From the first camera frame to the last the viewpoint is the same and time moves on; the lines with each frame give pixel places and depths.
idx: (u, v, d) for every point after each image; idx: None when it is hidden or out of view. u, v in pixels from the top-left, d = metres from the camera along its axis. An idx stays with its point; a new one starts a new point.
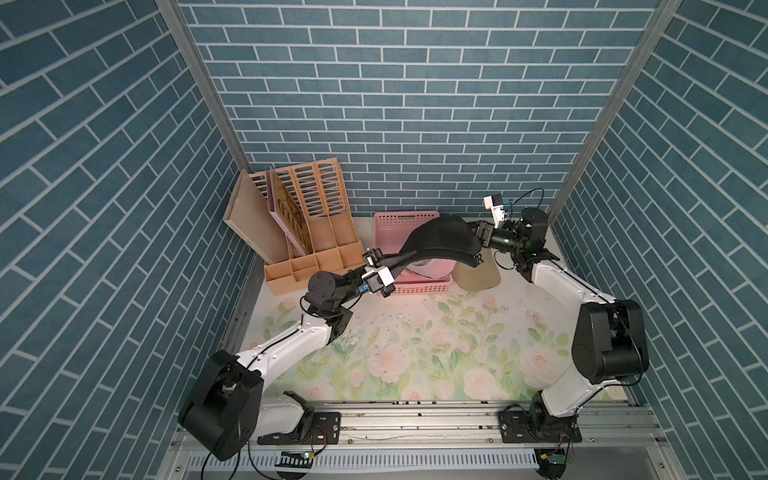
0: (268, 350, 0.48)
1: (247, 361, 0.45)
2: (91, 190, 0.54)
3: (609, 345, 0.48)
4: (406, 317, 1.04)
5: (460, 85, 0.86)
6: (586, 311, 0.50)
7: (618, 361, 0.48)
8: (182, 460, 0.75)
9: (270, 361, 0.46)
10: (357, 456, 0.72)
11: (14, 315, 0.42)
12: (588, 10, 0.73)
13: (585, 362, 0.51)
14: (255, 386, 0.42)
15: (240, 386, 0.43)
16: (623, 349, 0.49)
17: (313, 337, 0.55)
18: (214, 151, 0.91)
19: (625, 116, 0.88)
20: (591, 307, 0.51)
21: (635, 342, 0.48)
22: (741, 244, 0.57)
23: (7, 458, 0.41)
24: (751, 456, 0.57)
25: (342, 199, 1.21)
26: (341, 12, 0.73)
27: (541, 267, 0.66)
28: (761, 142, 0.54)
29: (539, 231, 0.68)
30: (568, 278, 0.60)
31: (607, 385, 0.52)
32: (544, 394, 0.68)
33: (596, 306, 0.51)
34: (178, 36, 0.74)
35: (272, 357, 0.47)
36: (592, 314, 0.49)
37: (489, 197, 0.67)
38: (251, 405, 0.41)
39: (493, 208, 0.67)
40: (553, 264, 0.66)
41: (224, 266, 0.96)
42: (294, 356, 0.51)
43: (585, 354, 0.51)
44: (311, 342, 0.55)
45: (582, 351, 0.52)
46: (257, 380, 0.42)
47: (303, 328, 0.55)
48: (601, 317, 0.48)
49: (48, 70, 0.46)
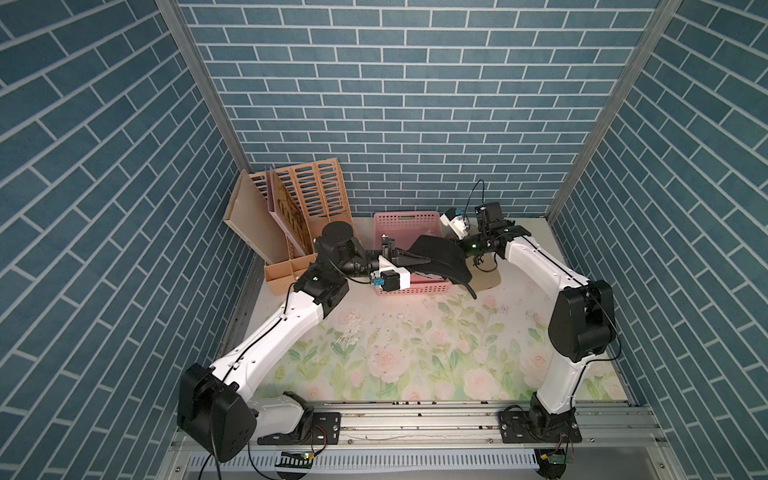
0: (247, 355, 0.44)
1: (223, 373, 0.41)
2: (91, 190, 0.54)
3: (582, 326, 0.51)
4: (406, 317, 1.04)
5: (460, 85, 0.86)
6: (563, 297, 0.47)
7: (592, 337, 0.52)
8: (182, 460, 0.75)
9: (249, 366, 0.42)
10: (357, 456, 0.72)
11: (14, 315, 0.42)
12: (588, 10, 0.73)
13: (563, 341, 0.54)
14: (233, 401, 0.39)
15: (219, 400, 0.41)
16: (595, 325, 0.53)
17: (300, 325, 0.49)
18: (214, 151, 0.91)
19: (625, 116, 0.88)
20: (567, 292, 0.53)
21: (607, 318, 0.52)
22: (741, 244, 0.57)
23: (7, 458, 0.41)
24: (751, 456, 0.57)
25: (342, 199, 1.21)
26: (341, 12, 0.73)
27: (513, 243, 0.67)
28: (761, 142, 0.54)
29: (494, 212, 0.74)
30: (540, 259, 0.61)
31: (589, 362, 0.55)
32: (540, 393, 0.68)
33: (570, 290, 0.53)
34: (178, 36, 0.74)
35: (252, 362, 0.43)
36: (569, 299, 0.51)
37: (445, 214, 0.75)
38: (238, 416, 0.40)
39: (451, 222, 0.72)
40: (524, 241, 0.66)
41: (224, 266, 0.96)
42: (282, 349, 0.47)
43: (561, 335, 0.54)
44: (300, 327, 0.49)
45: (558, 332, 0.55)
46: (231, 397, 0.39)
47: (286, 316, 0.49)
48: (577, 301, 0.50)
49: (48, 70, 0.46)
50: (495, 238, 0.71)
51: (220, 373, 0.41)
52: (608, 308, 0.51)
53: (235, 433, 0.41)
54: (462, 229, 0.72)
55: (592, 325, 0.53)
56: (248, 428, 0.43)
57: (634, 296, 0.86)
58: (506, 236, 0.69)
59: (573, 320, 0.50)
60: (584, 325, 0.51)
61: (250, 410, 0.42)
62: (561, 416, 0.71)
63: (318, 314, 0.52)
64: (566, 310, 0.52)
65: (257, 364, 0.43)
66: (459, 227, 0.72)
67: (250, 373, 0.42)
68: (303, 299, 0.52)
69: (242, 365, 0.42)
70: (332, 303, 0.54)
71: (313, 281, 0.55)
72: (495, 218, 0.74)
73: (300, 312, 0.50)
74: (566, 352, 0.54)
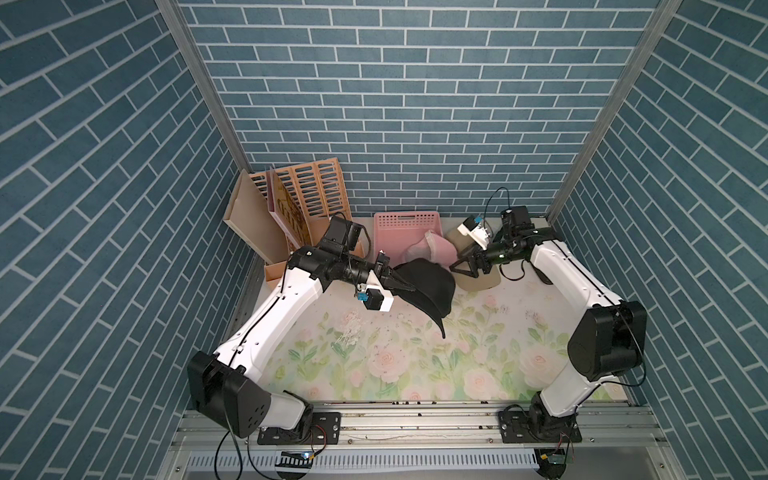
0: (250, 338, 0.43)
1: (229, 358, 0.41)
2: (91, 190, 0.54)
3: (607, 346, 0.47)
4: (406, 317, 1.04)
5: (460, 85, 0.86)
6: (591, 317, 0.48)
7: (616, 360, 0.48)
8: (182, 460, 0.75)
9: (253, 348, 0.42)
10: (357, 456, 0.72)
11: (14, 315, 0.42)
12: (588, 10, 0.73)
13: (584, 361, 0.51)
14: (243, 383, 0.39)
15: (230, 384, 0.39)
16: (621, 346, 0.50)
17: (299, 302, 0.48)
18: (214, 151, 0.91)
19: (625, 116, 0.88)
20: (596, 312, 0.48)
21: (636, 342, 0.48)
22: (741, 244, 0.57)
23: (7, 458, 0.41)
24: (751, 456, 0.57)
25: (342, 199, 1.21)
26: (341, 12, 0.73)
27: (540, 248, 0.63)
28: (761, 142, 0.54)
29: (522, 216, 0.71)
30: (569, 268, 0.57)
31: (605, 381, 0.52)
32: (544, 394, 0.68)
33: (599, 310, 0.49)
34: (178, 36, 0.74)
35: (256, 344, 0.43)
36: (597, 319, 0.47)
37: (463, 225, 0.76)
38: (250, 395, 0.40)
39: (471, 231, 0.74)
40: (553, 246, 0.62)
41: (224, 266, 0.96)
42: (282, 331, 0.46)
43: (582, 352, 0.51)
44: (300, 306, 0.48)
45: (579, 348, 0.52)
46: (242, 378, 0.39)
47: (284, 294, 0.48)
48: (606, 321, 0.47)
49: (48, 70, 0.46)
50: (521, 239, 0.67)
51: (225, 359, 0.41)
52: (637, 333, 0.47)
53: (250, 411, 0.41)
54: (483, 239, 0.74)
55: (617, 345, 0.50)
56: (264, 403, 0.44)
57: (634, 296, 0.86)
58: (535, 241, 0.64)
59: (598, 340, 0.47)
60: (608, 346, 0.47)
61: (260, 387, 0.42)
62: (562, 417, 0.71)
63: (316, 289, 0.50)
64: (592, 330, 0.48)
65: (260, 346, 0.43)
66: (482, 237, 0.84)
67: (254, 356, 0.42)
68: (297, 276, 0.51)
69: (246, 348, 0.42)
70: (329, 276, 0.53)
71: (307, 256, 0.53)
72: (523, 220, 0.71)
73: (298, 289, 0.49)
74: (584, 369, 0.51)
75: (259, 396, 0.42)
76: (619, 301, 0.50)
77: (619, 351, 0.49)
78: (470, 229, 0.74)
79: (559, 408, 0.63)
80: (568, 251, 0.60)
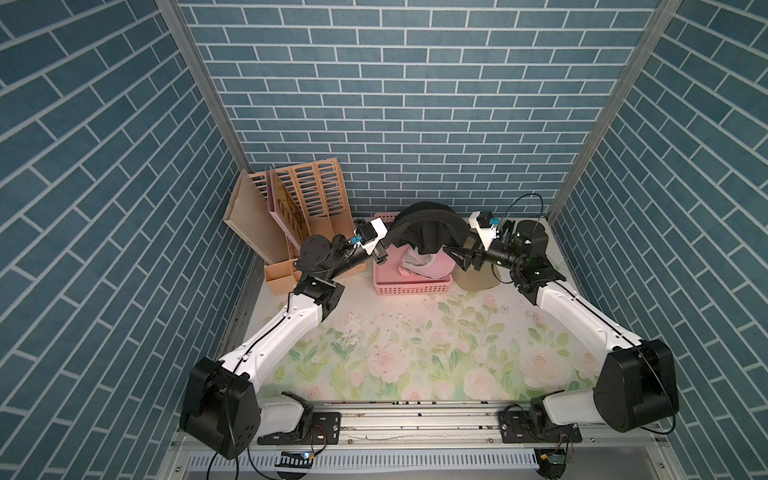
0: (254, 349, 0.45)
1: (234, 365, 0.43)
2: (91, 190, 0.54)
3: (638, 395, 0.43)
4: (406, 317, 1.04)
5: (460, 85, 0.86)
6: (614, 362, 0.44)
7: (648, 409, 0.44)
8: (182, 460, 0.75)
9: (257, 359, 0.44)
10: (357, 456, 0.72)
11: (14, 315, 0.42)
12: (588, 10, 0.73)
13: (613, 412, 0.46)
14: (245, 390, 0.40)
15: (231, 390, 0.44)
16: (652, 393, 0.45)
17: (301, 322, 0.52)
18: (214, 151, 0.91)
19: (625, 116, 0.88)
20: (619, 357, 0.44)
21: (664, 386, 0.46)
22: (741, 245, 0.57)
23: (7, 458, 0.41)
24: (751, 456, 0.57)
25: (342, 199, 1.21)
26: (341, 12, 0.73)
27: (546, 289, 0.60)
28: (761, 142, 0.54)
29: (538, 246, 0.61)
30: (580, 309, 0.54)
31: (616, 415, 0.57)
32: (548, 400, 0.67)
33: (623, 355, 0.44)
34: (178, 36, 0.74)
35: (260, 355, 0.45)
36: (622, 366, 0.43)
37: (476, 219, 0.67)
38: (247, 405, 0.40)
39: (482, 230, 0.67)
40: (557, 287, 0.60)
41: (224, 266, 0.96)
42: (285, 345, 0.48)
43: (610, 402, 0.46)
44: (302, 326, 0.52)
45: (608, 399, 0.47)
46: (246, 383, 0.41)
47: (290, 314, 0.52)
48: (631, 368, 0.43)
49: (48, 70, 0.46)
50: (524, 281, 0.64)
51: (231, 365, 0.43)
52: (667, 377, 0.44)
53: (242, 427, 0.41)
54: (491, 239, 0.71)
55: (647, 391, 0.45)
56: (252, 424, 0.43)
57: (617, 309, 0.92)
58: (537, 282, 0.62)
59: (626, 390, 0.43)
60: (640, 395, 0.43)
61: (257, 403, 0.42)
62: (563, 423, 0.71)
63: (318, 314, 0.55)
64: (618, 377, 0.44)
65: (265, 357, 0.45)
66: (488, 239, 0.71)
67: (259, 363, 0.44)
68: (303, 300, 0.55)
69: (251, 357, 0.44)
70: (330, 306, 0.58)
71: (312, 285, 0.59)
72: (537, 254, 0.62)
73: (302, 311, 0.53)
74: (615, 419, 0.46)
75: (252, 413, 0.42)
76: (639, 343, 0.46)
77: (651, 398, 0.45)
78: (482, 227, 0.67)
79: (565, 420, 0.62)
80: (572, 291, 0.58)
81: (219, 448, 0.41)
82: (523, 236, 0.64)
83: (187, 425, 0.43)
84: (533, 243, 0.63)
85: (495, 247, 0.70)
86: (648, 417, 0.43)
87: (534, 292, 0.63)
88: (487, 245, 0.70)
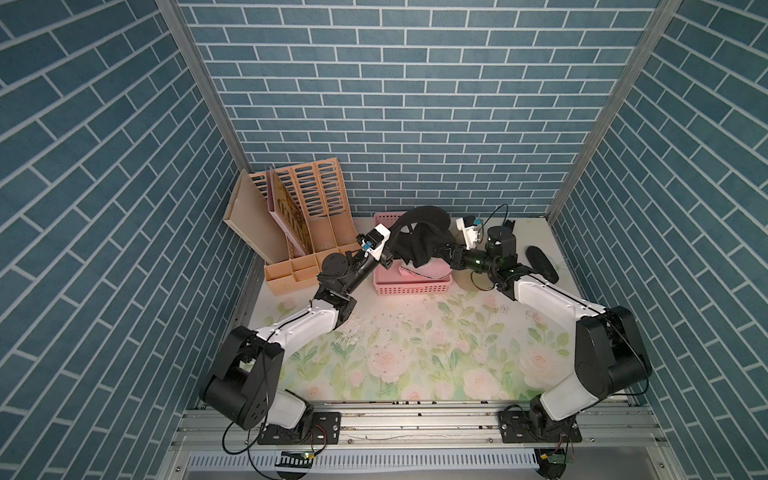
0: (285, 326, 0.51)
1: (267, 335, 0.48)
2: (91, 190, 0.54)
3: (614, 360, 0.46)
4: (406, 317, 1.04)
5: (460, 85, 0.86)
6: (584, 330, 0.48)
7: (626, 374, 0.47)
8: (182, 460, 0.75)
9: (287, 336, 0.49)
10: (356, 456, 0.72)
11: (15, 314, 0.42)
12: (588, 10, 0.73)
13: (595, 380, 0.48)
14: (276, 357, 0.44)
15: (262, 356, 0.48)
16: (626, 358, 0.48)
17: (322, 320, 0.57)
18: (214, 151, 0.91)
19: (625, 116, 0.88)
20: (588, 324, 0.48)
21: (634, 350, 0.47)
22: (741, 244, 0.57)
23: (7, 458, 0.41)
24: (751, 456, 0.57)
25: (342, 199, 1.21)
26: (341, 12, 0.73)
27: (519, 282, 0.66)
28: (761, 142, 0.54)
29: (507, 246, 0.69)
30: (553, 293, 0.59)
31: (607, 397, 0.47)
32: (545, 398, 0.67)
33: (592, 321, 0.49)
34: (178, 36, 0.74)
35: (289, 333, 0.50)
36: (590, 332, 0.47)
37: (460, 219, 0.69)
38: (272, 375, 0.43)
39: (465, 230, 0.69)
40: (529, 278, 0.66)
41: (224, 266, 0.96)
42: (307, 335, 0.54)
43: (591, 371, 0.49)
44: (321, 324, 0.57)
45: (589, 369, 0.49)
46: (278, 351, 0.45)
47: (313, 310, 0.58)
48: (599, 333, 0.47)
49: (48, 70, 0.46)
50: (502, 280, 0.69)
51: (264, 335, 0.47)
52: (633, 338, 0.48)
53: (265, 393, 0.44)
54: (473, 239, 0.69)
55: (622, 357, 0.49)
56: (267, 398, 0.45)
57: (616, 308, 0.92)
58: (511, 278, 0.68)
59: (600, 355, 0.46)
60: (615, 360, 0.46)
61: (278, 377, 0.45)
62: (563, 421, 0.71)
63: (334, 318, 0.61)
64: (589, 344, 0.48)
65: (292, 336, 0.50)
66: (470, 240, 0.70)
67: (288, 341, 0.48)
68: (323, 304, 0.62)
69: (281, 333, 0.49)
70: (343, 317, 0.64)
71: (330, 294, 0.67)
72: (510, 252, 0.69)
73: (321, 310, 0.59)
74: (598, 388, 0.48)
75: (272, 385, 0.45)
76: (605, 310, 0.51)
77: (626, 363, 0.48)
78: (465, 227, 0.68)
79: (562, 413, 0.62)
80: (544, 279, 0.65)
81: (235, 416, 0.43)
82: (493, 239, 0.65)
83: (206, 392, 0.45)
84: (503, 243, 0.70)
85: (475, 250, 0.78)
86: (627, 381, 0.46)
87: (511, 290, 0.68)
88: (470, 244, 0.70)
